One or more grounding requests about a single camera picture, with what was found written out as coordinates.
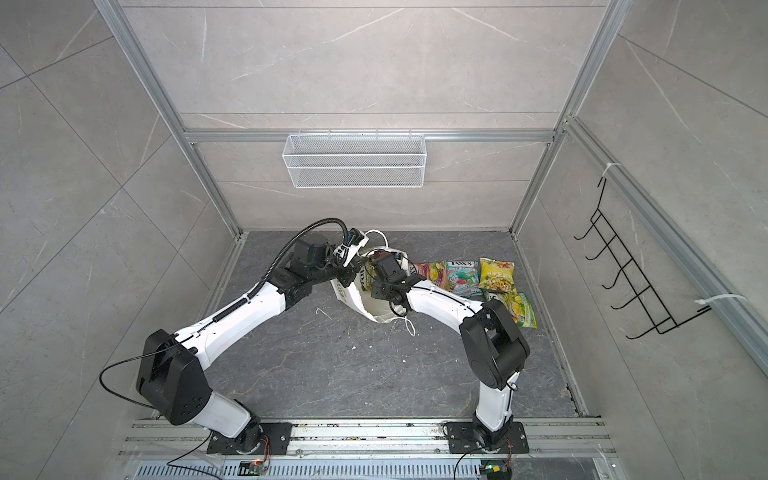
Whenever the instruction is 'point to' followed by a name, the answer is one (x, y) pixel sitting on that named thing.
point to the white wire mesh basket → (355, 161)
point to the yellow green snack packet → (497, 276)
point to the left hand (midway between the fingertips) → (366, 251)
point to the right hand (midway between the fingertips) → (380, 284)
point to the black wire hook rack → (646, 298)
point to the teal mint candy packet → (462, 278)
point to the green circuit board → (496, 469)
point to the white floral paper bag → (357, 292)
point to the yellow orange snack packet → (436, 272)
